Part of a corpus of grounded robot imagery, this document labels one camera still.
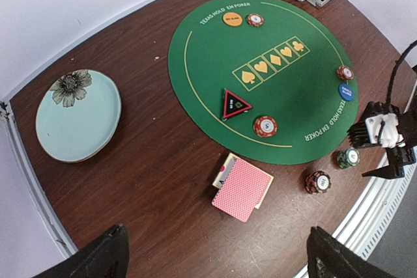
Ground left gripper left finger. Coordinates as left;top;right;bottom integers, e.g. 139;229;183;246
37;225;130;278

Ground playing card box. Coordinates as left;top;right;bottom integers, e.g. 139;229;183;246
212;152;274;210

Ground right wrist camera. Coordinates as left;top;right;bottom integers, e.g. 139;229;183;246
365;113;405;148

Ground orange big blind button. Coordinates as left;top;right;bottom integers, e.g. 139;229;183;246
222;12;243;27

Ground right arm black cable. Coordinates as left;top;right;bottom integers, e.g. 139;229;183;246
386;39;417;116

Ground aluminium front rail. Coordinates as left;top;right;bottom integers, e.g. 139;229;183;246
293;157;417;278

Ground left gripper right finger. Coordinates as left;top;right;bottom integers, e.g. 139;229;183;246
307;227;394;277

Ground triangular black red dealer button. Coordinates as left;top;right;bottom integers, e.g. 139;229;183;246
222;89;253;120

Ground red playing card deck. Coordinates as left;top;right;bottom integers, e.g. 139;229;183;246
212;160;268;223

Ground round green poker mat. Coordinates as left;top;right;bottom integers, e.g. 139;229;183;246
168;0;359;165

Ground red chips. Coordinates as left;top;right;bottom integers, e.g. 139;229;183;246
253;115;278;138
336;65;354;81
246;14;265;27

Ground blue small blind button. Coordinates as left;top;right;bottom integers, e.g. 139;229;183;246
338;83;354;102

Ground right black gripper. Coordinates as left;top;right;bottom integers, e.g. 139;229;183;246
347;102;416;180

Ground light blue flower plate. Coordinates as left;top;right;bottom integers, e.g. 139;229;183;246
35;69;122;163

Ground black white chip stack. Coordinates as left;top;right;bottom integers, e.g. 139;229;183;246
304;171;331;194

